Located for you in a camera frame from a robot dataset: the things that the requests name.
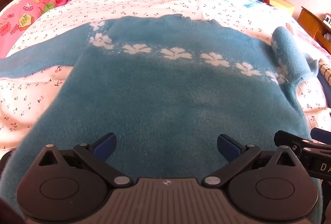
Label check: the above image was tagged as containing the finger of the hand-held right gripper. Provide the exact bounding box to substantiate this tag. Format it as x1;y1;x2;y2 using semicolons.
310;127;331;145
273;130;312;155

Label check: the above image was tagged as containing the pink printed pillow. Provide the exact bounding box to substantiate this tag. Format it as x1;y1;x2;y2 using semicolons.
0;0;71;59

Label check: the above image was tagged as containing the beige plaid cloth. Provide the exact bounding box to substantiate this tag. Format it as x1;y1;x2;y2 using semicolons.
318;58;331;78

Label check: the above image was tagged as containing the wooden nightstand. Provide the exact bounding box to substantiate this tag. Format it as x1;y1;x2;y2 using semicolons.
297;6;331;54

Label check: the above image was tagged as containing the dark blue cloth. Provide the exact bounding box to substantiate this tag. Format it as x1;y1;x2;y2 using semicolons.
319;76;331;111

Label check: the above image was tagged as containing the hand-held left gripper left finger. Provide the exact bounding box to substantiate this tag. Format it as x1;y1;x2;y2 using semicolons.
37;132;134;187

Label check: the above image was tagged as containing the cherry print bed sheet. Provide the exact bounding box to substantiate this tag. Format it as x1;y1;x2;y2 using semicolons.
0;0;331;160

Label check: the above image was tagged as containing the orange box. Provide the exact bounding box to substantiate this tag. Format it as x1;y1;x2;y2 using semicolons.
269;0;295;16

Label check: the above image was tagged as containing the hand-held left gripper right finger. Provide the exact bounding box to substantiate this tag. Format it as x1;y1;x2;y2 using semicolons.
202;133;298;187

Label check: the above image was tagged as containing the blue sweater with white flowers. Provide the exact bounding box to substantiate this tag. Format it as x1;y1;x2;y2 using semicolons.
0;14;324;224

